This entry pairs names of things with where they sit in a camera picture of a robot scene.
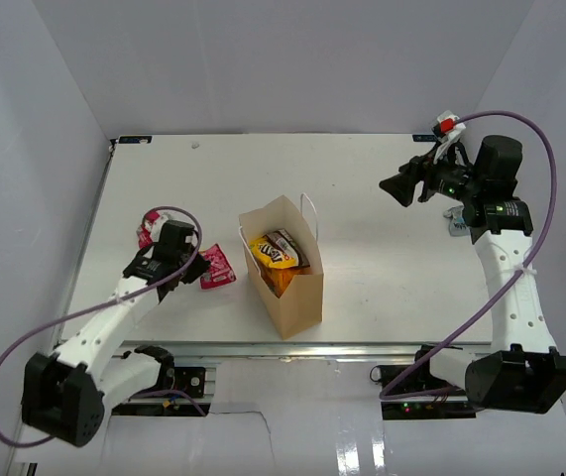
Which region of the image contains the brown paper bag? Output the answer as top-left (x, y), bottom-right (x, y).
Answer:
top-left (239, 194), bottom-right (324, 339)

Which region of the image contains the dark brown M&M's packet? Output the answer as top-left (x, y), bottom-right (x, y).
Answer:
top-left (265, 229), bottom-right (310, 267)

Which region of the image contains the orange yellow snack multipack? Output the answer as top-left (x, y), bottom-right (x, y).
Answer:
top-left (259, 264), bottom-right (310, 298)

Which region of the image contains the yellow M&M's packet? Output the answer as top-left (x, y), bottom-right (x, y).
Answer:
top-left (249, 236), bottom-right (297, 270)

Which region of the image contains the blue label left corner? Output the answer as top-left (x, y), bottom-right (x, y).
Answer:
top-left (118, 135), bottom-right (153, 145)

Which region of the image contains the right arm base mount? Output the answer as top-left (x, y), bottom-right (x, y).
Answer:
top-left (381, 370), bottom-right (478, 421)

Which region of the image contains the magenta small snack packet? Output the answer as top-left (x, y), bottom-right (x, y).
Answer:
top-left (136, 211), bottom-right (173, 249)

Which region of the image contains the pink candy packet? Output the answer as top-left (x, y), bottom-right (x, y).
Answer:
top-left (199, 244), bottom-right (236, 291)

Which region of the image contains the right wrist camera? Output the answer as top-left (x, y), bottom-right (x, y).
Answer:
top-left (432, 110), bottom-right (466, 163)

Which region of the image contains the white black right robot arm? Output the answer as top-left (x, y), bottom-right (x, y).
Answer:
top-left (380, 135), bottom-right (566, 415)

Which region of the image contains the aluminium front rail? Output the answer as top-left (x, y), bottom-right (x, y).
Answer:
top-left (53, 341), bottom-right (492, 360)

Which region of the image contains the small blue silver packet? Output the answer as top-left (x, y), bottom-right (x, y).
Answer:
top-left (442, 205), bottom-right (470, 237)

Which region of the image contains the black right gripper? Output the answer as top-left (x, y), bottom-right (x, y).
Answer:
top-left (378, 141), bottom-right (483, 207)

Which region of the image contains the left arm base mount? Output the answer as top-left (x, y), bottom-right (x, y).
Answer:
top-left (166, 366), bottom-right (206, 399)

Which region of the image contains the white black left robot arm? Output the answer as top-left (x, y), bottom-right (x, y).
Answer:
top-left (22, 220), bottom-right (210, 447)

